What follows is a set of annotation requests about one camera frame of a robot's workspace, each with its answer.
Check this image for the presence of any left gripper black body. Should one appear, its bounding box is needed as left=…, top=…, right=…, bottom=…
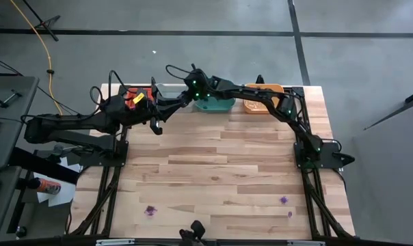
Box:
left=131, top=87, right=164, bottom=136

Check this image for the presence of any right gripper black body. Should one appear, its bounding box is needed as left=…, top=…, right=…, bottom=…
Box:
left=184, top=70, right=224, bottom=102

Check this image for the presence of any grey plastic bin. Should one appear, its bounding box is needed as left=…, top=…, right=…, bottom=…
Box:
left=156, top=83, right=194, bottom=103

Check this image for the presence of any red-orange slotted basket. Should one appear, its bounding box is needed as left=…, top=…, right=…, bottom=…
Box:
left=126, top=87, right=156, bottom=110

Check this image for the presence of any green plastic bin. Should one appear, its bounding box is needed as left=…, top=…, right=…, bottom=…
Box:
left=194, top=95, right=237, bottom=113

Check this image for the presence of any mustard yellow plastic bin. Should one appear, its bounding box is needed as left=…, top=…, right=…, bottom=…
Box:
left=243, top=83, right=285, bottom=114

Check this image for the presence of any white paper sheet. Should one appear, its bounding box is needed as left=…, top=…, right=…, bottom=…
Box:
left=34, top=156, right=83, bottom=208

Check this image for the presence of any black support beam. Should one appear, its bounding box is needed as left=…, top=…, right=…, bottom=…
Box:
left=8, top=146, right=81, bottom=185

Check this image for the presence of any person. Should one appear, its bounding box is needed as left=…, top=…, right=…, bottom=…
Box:
left=178, top=219, right=207, bottom=246

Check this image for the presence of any orange spray can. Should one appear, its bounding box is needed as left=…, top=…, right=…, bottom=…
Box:
left=27, top=177, right=62, bottom=195

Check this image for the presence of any black tripod stand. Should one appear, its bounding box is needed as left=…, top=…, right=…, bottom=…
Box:
left=21, top=0, right=62, bottom=42

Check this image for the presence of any grey side table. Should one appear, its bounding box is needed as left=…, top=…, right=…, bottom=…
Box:
left=0, top=75, right=40, bottom=172

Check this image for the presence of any grey desk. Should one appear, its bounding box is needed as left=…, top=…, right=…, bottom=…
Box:
left=0, top=166, right=23, bottom=242

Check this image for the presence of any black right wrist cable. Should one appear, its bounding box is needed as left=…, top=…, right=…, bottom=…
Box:
left=164, top=63, right=197, bottom=83

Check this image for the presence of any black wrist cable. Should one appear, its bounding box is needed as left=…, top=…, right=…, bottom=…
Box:
left=89, top=70, right=139, bottom=110
left=164, top=63, right=197, bottom=83

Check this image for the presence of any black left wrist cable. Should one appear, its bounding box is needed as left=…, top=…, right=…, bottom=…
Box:
left=89, top=70, right=139, bottom=110

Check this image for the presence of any black aluminium table frame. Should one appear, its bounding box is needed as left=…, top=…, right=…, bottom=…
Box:
left=69, top=83, right=357, bottom=240

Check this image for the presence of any yellow cable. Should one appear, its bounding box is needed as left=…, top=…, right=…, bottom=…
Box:
left=9, top=0, right=78, bottom=137

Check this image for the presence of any silver metal bracket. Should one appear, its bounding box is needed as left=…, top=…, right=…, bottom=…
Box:
left=287, top=240, right=326, bottom=246
left=95, top=238, right=135, bottom=246

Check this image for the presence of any metal-handled tool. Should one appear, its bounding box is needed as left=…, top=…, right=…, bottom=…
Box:
left=1, top=89, right=23, bottom=105

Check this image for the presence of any black floor cable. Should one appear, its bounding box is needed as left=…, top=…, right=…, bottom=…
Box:
left=0, top=54, right=94, bottom=136

